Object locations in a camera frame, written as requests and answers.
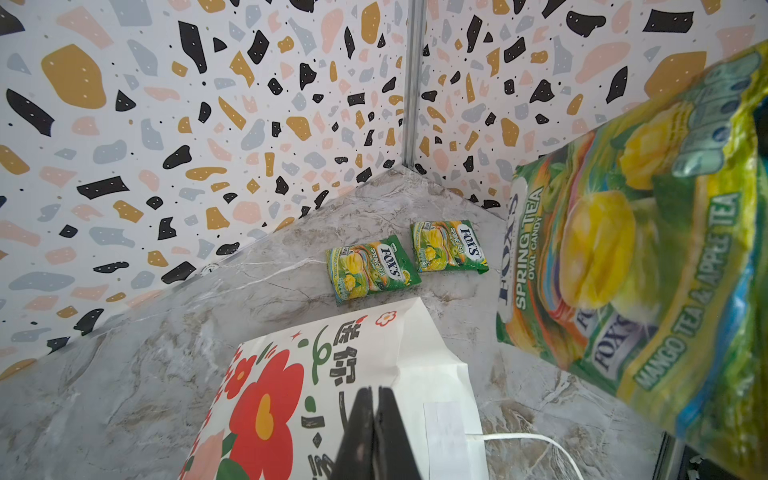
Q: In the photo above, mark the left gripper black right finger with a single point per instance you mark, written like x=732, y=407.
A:
x=393, y=455

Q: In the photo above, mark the right corner aluminium post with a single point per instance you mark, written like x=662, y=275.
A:
x=412, y=71

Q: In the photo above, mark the green Fox's candy bag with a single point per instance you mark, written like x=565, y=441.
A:
x=635, y=257
x=449, y=245
x=361, y=270

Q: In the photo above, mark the white paper bag red flower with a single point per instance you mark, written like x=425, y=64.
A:
x=286, y=399

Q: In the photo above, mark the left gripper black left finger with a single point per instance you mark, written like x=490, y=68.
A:
x=355, y=456

